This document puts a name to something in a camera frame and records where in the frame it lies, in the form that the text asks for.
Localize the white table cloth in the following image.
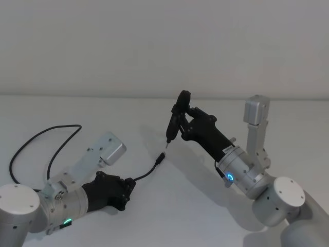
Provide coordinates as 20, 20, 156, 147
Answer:
0, 93, 329, 247

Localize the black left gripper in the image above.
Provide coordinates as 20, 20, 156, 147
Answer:
81, 171, 136, 214

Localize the black plug with metal tip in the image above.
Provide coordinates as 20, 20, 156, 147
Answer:
165, 90, 192, 150

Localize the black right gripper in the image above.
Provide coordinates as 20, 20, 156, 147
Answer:
177, 105, 234, 163

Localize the black cable with socket end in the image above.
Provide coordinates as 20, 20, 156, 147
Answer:
9, 124, 167, 192

